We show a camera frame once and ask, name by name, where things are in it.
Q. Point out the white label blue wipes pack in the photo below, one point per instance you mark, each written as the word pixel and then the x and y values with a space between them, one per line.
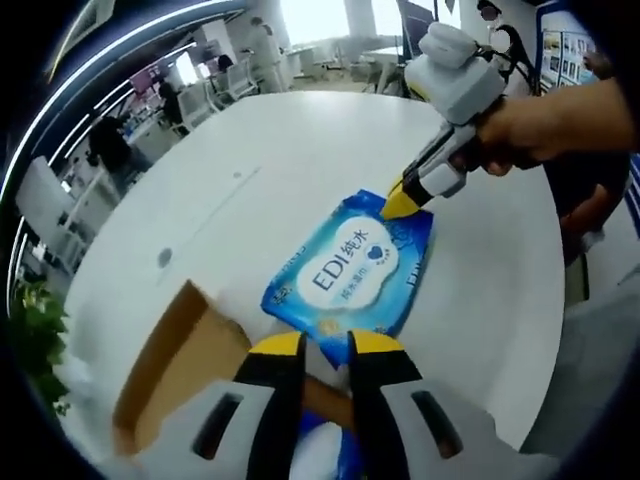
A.
pixel 345 270

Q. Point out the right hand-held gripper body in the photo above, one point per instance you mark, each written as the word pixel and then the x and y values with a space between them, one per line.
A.
pixel 455 80

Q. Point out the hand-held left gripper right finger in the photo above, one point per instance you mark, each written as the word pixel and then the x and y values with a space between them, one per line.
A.
pixel 385 400

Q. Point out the brown cardboard shoe box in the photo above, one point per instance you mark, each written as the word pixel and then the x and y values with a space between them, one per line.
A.
pixel 190 350

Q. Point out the white office chair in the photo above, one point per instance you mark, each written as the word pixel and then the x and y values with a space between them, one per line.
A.
pixel 240 82
pixel 197 107

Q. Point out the green potted plant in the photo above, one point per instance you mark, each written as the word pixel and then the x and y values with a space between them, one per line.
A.
pixel 40 340

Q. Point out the person's right hand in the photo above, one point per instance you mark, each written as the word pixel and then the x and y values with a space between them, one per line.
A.
pixel 515 135

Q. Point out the blue wall poster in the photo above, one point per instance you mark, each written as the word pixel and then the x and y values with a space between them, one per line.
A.
pixel 565 50

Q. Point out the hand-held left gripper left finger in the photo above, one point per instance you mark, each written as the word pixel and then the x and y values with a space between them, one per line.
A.
pixel 270 400

